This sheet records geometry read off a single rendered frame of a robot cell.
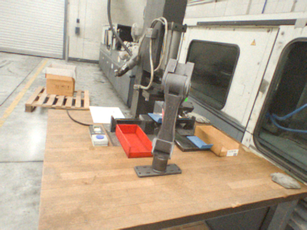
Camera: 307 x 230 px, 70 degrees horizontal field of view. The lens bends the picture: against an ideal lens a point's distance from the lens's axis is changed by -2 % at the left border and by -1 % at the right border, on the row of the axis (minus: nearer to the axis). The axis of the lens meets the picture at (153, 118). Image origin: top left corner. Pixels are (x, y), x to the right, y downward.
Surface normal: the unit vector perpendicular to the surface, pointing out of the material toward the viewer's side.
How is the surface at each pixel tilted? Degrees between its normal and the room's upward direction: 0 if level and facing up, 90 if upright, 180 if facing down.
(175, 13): 90
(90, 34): 90
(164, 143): 99
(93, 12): 90
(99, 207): 0
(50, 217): 0
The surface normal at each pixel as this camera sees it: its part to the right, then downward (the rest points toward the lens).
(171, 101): -0.26, 0.42
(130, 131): 0.38, 0.37
